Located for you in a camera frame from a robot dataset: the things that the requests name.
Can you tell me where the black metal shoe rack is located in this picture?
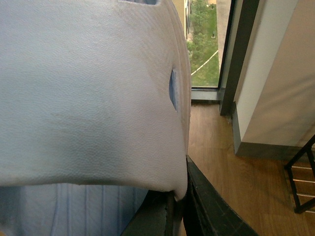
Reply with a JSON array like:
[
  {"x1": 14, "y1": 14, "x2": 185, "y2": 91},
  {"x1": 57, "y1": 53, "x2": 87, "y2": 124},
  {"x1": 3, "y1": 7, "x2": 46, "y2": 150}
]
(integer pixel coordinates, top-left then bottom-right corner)
[{"x1": 284, "y1": 137, "x2": 315, "y2": 214}]

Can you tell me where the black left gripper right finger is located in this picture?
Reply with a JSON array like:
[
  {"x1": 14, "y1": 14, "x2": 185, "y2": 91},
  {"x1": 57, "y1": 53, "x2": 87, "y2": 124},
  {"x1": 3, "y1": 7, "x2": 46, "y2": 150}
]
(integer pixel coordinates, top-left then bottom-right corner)
[{"x1": 183, "y1": 156, "x2": 257, "y2": 236}]

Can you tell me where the light blue slipper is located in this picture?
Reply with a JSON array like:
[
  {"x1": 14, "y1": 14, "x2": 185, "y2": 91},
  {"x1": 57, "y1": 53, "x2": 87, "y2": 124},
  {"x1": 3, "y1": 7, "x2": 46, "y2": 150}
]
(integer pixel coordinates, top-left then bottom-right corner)
[{"x1": 0, "y1": 0, "x2": 190, "y2": 236}]

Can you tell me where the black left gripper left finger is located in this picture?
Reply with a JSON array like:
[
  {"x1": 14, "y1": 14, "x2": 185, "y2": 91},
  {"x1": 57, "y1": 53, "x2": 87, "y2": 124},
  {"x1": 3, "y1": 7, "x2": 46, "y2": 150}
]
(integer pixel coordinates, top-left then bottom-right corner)
[{"x1": 122, "y1": 190, "x2": 175, "y2": 236}]

